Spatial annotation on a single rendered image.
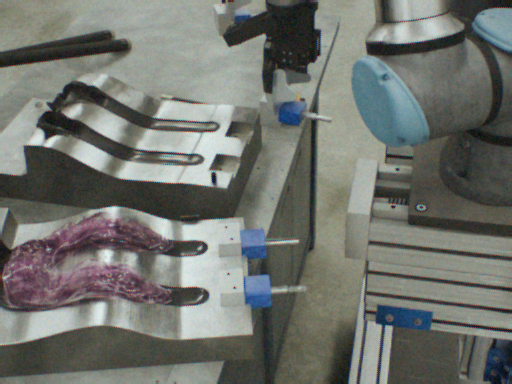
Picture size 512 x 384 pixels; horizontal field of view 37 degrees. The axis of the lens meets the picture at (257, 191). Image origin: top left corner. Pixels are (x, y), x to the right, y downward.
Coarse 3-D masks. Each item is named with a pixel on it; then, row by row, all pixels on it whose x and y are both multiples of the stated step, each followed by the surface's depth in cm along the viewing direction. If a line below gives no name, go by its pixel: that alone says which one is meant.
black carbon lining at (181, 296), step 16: (0, 240) 118; (176, 240) 124; (192, 240) 125; (0, 256) 120; (176, 256) 122; (0, 272) 118; (0, 288) 116; (176, 288) 116; (192, 288) 116; (0, 304) 112; (176, 304) 114; (192, 304) 114
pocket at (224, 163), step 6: (216, 156) 138; (222, 156) 138; (228, 156) 138; (234, 156) 137; (216, 162) 139; (222, 162) 139; (228, 162) 138; (234, 162) 138; (210, 168) 135; (216, 168) 139; (222, 168) 139; (228, 168) 139; (234, 168) 138; (234, 174) 135
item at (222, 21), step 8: (216, 8) 170; (224, 8) 170; (240, 8) 173; (216, 16) 170; (224, 16) 169; (240, 16) 170; (248, 16) 170; (216, 24) 172; (224, 24) 170; (224, 32) 171
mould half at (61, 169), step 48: (144, 96) 153; (0, 144) 148; (48, 144) 134; (144, 144) 142; (192, 144) 141; (240, 144) 140; (0, 192) 143; (48, 192) 140; (96, 192) 138; (144, 192) 135; (192, 192) 132; (240, 192) 141
